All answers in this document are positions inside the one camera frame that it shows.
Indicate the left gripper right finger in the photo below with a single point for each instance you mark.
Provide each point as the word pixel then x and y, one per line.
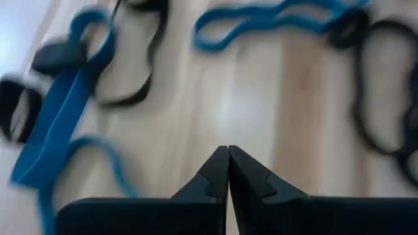
pixel 326 218

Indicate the thin black rubber band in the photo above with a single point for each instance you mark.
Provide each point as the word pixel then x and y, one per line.
pixel 359 114

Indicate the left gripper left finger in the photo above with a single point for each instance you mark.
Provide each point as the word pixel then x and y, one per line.
pixel 147 218

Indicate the thin blue rubber band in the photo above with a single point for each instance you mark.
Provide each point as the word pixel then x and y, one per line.
pixel 114 163

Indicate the small black rubber band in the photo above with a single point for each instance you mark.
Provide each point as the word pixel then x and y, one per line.
pixel 339 36

